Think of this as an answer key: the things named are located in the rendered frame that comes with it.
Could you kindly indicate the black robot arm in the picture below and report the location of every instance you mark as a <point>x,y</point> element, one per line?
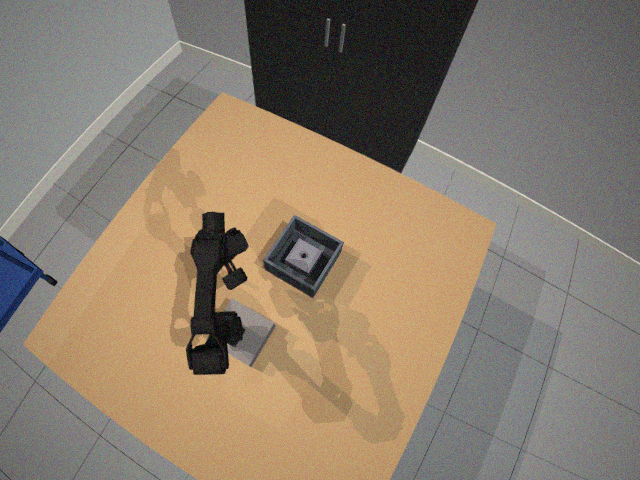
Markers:
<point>209,251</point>

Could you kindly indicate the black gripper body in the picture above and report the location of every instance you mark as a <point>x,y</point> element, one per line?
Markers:
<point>234,278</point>

